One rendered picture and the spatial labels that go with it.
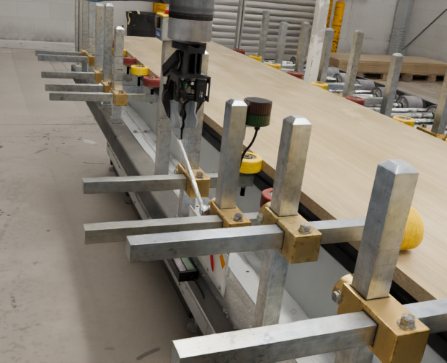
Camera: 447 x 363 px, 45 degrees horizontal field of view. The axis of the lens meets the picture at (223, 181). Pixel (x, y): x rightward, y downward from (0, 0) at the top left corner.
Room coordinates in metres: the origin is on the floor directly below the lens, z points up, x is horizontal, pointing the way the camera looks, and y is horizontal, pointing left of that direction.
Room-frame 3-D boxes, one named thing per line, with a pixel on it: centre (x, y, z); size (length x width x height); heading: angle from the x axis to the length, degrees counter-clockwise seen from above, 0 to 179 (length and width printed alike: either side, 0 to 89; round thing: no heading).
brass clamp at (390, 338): (0.59, -0.22, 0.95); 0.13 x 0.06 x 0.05; 23
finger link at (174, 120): (1.12, 0.11, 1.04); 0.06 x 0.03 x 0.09; 23
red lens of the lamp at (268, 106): (1.09, -0.05, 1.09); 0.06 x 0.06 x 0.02
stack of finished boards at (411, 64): (9.26, -2.46, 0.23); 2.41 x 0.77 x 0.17; 117
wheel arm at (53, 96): (2.16, 0.52, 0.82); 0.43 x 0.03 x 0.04; 113
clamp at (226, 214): (1.05, -0.02, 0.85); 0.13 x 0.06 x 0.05; 23
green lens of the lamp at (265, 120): (1.09, -0.05, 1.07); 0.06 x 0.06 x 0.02
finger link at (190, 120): (1.13, 0.08, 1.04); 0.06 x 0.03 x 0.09; 23
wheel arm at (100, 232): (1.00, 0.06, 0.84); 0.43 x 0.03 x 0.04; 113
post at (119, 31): (2.22, 0.49, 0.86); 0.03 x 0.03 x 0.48; 23
